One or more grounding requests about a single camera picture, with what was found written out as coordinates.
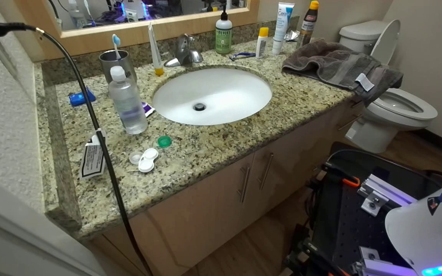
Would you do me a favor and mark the white door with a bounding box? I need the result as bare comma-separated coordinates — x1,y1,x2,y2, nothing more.
0,167,105,276

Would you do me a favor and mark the white tube yellow cap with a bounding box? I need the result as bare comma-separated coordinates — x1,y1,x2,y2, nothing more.
146,22,166,78

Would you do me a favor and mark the wooden framed mirror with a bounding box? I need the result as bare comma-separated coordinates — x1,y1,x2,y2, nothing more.
13,0,261,59

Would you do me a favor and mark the white toilet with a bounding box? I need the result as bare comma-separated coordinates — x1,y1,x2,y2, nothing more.
336,19,441,157

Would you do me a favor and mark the small green cap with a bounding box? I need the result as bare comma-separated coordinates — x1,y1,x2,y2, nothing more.
157,134,174,151

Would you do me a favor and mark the white blue tube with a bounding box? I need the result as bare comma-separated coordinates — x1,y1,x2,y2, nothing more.
272,2,296,57

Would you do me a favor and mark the purple blue razor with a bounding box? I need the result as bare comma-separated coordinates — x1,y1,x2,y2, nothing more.
229,51,258,63

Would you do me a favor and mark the white oval sink basin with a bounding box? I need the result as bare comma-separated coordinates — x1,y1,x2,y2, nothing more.
151,66,275,128

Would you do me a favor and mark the metal toothbrush cup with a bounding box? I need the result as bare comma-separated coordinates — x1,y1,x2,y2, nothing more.
97,49,138,86

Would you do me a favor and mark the small white bottle yellow cap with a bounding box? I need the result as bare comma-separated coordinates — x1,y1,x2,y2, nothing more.
255,26,272,60

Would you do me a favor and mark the black robot table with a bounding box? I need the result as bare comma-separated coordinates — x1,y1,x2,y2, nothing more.
281,147,442,276

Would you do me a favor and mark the white blue toothbrush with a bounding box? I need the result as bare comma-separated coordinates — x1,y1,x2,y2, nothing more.
109,32,123,62

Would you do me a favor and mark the small purple white packet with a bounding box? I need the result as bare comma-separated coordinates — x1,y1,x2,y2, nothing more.
141,100,157,120

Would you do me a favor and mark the clear bottle white cap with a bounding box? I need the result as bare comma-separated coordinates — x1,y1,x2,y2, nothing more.
106,65,149,137

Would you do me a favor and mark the white contact lens case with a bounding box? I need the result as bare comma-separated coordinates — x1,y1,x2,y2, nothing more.
128,146,161,175

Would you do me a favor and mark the orange clamp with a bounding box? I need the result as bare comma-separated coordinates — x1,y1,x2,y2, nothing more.
339,175,362,190

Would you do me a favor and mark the crumpled clear plastic wrapper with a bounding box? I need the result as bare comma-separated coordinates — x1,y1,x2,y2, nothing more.
283,29,301,43

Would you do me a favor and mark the black power cable with plug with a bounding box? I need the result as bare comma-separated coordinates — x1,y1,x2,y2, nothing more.
0,20,154,276

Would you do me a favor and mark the brown bottle orange cap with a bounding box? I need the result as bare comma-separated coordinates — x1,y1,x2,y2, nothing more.
298,0,321,48

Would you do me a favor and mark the green soap pump bottle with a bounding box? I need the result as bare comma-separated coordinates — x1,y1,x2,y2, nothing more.
214,3,235,57

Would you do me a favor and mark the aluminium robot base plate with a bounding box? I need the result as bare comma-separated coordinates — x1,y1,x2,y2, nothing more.
358,174,419,218

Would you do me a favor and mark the metal cabinet handle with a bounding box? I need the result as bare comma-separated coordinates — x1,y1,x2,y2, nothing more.
238,163,254,204
260,152,275,189

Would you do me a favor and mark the grey brown towel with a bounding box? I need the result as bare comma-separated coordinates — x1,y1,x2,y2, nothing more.
281,39,405,106

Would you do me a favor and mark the chrome tap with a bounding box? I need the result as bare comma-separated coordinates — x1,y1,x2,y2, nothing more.
164,32,204,69

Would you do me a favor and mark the wooden vanity cabinet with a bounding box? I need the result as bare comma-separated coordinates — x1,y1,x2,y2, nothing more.
85,98,366,276

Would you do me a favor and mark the small blue plastic object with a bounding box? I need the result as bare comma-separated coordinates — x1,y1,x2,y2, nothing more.
68,88,98,108

